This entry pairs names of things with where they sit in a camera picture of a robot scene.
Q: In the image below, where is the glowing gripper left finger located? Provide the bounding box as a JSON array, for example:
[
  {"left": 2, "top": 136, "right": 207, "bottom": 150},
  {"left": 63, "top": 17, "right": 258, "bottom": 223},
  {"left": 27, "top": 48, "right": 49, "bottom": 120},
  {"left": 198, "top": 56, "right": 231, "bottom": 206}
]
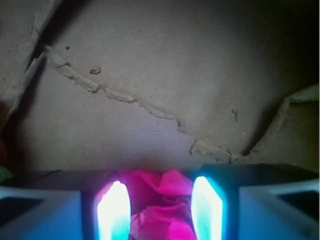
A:
[{"left": 0, "top": 170, "right": 131, "bottom": 240}]

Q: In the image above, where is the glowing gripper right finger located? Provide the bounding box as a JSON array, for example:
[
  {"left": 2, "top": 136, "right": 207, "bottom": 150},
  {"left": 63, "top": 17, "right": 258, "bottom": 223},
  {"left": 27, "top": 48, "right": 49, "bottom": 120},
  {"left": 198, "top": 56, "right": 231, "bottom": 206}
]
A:
[{"left": 191, "top": 163, "right": 320, "bottom": 240}]

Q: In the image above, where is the red paper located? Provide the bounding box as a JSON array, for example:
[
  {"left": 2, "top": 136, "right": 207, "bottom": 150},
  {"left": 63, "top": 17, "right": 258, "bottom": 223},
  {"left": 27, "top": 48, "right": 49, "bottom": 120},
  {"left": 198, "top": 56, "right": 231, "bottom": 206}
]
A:
[{"left": 120, "top": 170, "right": 197, "bottom": 240}]

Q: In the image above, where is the brown paper bag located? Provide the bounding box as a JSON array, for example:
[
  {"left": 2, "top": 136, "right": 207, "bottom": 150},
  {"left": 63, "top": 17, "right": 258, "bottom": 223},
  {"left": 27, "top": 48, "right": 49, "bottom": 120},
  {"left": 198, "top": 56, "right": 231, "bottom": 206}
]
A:
[{"left": 0, "top": 0, "right": 320, "bottom": 174}]

